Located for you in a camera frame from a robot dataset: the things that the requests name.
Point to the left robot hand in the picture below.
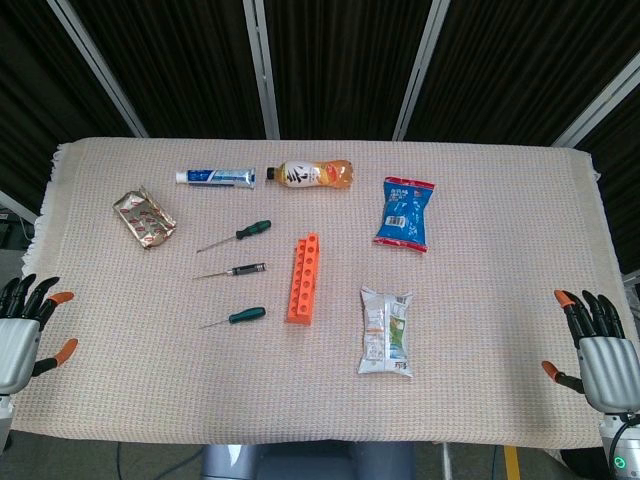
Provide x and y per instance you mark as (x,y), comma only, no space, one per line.
(17,350)

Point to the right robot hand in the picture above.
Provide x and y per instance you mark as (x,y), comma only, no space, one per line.
(610,370)

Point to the slim green black screwdriver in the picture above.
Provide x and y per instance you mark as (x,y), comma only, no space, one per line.
(252,229)

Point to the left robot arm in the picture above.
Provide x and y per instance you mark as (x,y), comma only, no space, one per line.
(4,420)

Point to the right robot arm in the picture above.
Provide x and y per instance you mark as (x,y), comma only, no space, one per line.
(625,445)

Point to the stubby green screwdriver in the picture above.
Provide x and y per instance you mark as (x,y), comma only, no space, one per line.
(246,315)

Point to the black precision screwdriver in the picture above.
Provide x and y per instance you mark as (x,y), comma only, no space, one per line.
(245,270)

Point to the orange tool holder rack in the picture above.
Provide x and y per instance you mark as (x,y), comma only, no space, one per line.
(304,280)

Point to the grey side furniture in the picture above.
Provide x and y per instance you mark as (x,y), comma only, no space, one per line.
(12,235)

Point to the beige woven tablecloth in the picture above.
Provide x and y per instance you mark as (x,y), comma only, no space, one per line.
(475,325)

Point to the gold foil packet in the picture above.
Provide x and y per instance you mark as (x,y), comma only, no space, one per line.
(144,225)

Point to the white snack bag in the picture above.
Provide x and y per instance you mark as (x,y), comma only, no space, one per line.
(386,332)

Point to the blue snack bag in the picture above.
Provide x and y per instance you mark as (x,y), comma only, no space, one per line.
(404,215)

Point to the white blue toothpaste tube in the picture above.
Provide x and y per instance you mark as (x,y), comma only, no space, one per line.
(215,177)

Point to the grey robot torso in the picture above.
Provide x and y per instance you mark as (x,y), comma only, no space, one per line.
(305,462)

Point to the orange drink bottle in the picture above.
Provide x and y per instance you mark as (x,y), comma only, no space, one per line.
(310,174)

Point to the dark pleated curtain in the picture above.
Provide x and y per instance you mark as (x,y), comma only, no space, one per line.
(340,60)

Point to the white frame post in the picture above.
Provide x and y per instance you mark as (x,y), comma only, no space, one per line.
(97,65)
(595,105)
(417,75)
(262,70)

